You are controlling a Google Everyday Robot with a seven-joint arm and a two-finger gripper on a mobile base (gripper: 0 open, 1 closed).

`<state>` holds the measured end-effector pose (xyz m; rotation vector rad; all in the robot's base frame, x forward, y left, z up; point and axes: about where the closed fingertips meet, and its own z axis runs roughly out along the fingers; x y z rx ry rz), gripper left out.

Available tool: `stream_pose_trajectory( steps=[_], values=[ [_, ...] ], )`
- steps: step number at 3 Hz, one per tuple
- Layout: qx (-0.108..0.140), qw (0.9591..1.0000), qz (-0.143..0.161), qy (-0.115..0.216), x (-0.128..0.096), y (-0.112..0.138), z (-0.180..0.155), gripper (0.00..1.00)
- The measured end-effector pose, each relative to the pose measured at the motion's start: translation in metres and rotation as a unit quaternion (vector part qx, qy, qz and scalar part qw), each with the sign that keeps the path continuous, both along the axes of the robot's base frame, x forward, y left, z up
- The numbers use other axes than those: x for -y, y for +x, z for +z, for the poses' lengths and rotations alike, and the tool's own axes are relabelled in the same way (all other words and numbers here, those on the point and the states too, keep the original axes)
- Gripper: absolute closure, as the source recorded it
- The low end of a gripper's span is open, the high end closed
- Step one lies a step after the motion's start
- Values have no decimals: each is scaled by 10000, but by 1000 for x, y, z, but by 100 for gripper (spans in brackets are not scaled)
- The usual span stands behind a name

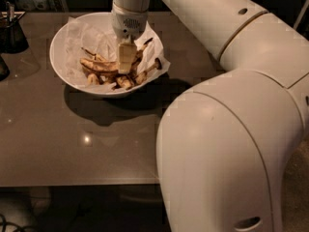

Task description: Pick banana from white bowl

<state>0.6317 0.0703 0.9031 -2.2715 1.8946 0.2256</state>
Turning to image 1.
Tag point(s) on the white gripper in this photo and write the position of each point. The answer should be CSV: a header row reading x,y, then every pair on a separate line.
x,y
127,24

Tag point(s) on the large brown spotted banana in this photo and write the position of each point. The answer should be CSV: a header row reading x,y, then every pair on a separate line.
x,y
111,68

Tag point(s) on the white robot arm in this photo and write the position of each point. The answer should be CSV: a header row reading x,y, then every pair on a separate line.
x,y
222,146

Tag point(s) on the small banana with stem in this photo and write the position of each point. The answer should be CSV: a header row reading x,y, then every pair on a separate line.
x,y
142,76

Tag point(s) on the banana piece bottom centre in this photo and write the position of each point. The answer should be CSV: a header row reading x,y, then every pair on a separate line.
x,y
123,81

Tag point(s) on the banana piece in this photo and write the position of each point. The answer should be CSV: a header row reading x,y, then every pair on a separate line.
x,y
93,79
123,81

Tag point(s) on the white ceramic bowl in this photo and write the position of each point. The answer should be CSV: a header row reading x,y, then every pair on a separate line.
x,y
59,53

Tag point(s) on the banana piece bottom left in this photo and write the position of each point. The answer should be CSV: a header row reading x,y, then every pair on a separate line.
x,y
93,79

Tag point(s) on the white crumpled paper liner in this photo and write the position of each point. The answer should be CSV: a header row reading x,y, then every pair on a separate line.
x,y
91,60

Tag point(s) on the black mesh pen holder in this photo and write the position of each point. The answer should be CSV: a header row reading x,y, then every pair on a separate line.
x,y
12,38

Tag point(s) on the dark round object left edge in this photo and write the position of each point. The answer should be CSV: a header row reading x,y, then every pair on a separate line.
x,y
4,70

